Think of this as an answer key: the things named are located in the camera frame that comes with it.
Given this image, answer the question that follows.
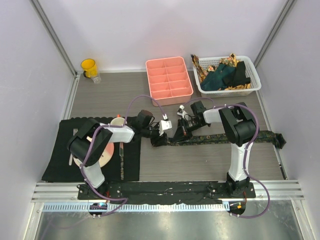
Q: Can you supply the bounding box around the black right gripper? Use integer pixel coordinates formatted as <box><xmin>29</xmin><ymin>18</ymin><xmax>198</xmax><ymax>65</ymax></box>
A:
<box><xmin>173</xmin><ymin>118</ymin><xmax>204</xmax><ymax>144</ymax></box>

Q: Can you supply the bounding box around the dark patterned necktie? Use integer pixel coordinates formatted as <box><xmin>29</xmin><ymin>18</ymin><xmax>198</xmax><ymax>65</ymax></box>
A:
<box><xmin>165</xmin><ymin>130</ymin><xmax>287</xmax><ymax>149</ymax></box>

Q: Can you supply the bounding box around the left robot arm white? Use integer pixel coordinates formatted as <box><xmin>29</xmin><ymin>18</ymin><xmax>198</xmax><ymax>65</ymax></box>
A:
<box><xmin>66</xmin><ymin>110</ymin><xmax>172</xmax><ymax>200</ymax></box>

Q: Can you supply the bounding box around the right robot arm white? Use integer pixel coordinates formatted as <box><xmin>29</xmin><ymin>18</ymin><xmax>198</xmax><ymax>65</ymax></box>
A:
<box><xmin>170</xmin><ymin>100</ymin><xmax>259</xmax><ymax>198</ymax></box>

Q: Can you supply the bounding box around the black scalloped placemat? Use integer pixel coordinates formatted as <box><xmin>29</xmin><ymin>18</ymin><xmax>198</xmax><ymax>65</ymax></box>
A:
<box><xmin>41</xmin><ymin>117</ymin><xmax>141</xmax><ymax>183</ymax></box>

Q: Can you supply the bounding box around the orange mug white inside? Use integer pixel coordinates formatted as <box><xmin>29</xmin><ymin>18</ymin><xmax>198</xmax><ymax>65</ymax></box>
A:
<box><xmin>110</xmin><ymin>114</ymin><xmax>125</xmax><ymax>126</ymax></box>

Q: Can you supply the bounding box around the pink divided organizer tray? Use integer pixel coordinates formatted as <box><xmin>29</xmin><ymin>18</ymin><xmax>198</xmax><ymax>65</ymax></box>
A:
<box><xmin>145</xmin><ymin>56</ymin><xmax>194</xmax><ymax>107</ymax></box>

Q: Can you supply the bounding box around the pink and cream plate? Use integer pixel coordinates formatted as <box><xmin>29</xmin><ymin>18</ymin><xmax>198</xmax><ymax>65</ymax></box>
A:
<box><xmin>72</xmin><ymin>142</ymin><xmax>115</xmax><ymax>169</ymax></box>

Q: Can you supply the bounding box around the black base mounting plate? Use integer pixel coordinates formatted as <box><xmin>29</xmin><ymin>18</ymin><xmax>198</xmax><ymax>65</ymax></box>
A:
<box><xmin>77</xmin><ymin>180</ymin><xmax>256</xmax><ymax>206</ymax></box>

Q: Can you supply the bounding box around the teal green tie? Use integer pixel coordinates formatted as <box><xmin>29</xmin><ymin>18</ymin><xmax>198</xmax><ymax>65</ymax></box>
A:
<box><xmin>200</xmin><ymin>63</ymin><xmax>236</xmax><ymax>92</ymax></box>

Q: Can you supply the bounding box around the black tie in basket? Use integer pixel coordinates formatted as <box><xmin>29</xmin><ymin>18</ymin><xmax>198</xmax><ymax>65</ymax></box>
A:
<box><xmin>223</xmin><ymin>61</ymin><xmax>251</xmax><ymax>88</ymax></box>

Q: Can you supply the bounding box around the silver fork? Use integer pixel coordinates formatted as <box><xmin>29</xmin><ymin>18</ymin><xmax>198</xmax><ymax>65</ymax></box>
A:
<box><xmin>68</xmin><ymin>128</ymin><xmax>78</xmax><ymax>166</ymax></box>

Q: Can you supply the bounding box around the clear small glass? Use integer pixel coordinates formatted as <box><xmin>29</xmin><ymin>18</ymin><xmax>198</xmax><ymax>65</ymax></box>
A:
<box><xmin>91</xmin><ymin>75</ymin><xmax>101</xmax><ymax>84</ymax></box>

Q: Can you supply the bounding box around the yellow floral tie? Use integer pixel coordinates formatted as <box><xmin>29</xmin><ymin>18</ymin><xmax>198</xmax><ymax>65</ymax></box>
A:
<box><xmin>191</xmin><ymin>53</ymin><xmax>251</xmax><ymax>91</ymax></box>

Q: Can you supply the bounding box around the white plastic basket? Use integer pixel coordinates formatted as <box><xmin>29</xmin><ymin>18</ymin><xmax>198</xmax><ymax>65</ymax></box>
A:
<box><xmin>191</xmin><ymin>53</ymin><xmax>262</xmax><ymax>98</ymax></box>

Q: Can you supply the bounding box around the yellow plastic cup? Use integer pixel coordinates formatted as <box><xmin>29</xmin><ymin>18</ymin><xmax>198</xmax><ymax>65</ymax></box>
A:
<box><xmin>80</xmin><ymin>58</ymin><xmax>98</xmax><ymax>78</ymax></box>

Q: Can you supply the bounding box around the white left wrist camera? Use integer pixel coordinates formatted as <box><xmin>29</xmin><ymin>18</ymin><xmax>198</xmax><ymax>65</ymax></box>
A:
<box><xmin>159</xmin><ymin>120</ymin><xmax>172</xmax><ymax>132</ymax></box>

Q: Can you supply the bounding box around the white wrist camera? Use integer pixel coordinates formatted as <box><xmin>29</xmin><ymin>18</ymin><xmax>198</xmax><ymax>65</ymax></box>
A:
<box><xmin>177</xmin><ymin>105</ymin><xmax>191</xmax><ymax>121</ymax></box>
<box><xmin>159</xmin><ymin>120</ymin><xmax>172</xmax><ymax>132</ymax></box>

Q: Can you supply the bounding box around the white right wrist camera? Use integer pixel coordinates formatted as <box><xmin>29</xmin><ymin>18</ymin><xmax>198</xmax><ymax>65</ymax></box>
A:
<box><xmin>177</xmin><ymin>105</ymin><xmax>191</xmax><ymax>121</ymax></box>

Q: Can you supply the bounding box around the knife with patterned handle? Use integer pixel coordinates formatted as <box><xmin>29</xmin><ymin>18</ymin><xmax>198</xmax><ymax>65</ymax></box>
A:
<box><xmin>119</xmin><ymin>142</ymin><xmax>124</xmax><ymax>181</ymax></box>

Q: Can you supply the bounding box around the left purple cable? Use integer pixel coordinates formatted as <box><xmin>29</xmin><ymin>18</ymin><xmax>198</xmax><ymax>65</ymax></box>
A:
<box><xmin>79</xmin><ymin>94</ymin><xmax>169</xmax><ymax>230</ymax></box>

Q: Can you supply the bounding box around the aluminium frame rail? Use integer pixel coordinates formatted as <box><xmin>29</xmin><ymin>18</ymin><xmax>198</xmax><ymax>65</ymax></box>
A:
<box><xmin>31</xmin><ymin>180</ymin><xmax>304</xmax><ymax>216</ymax></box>

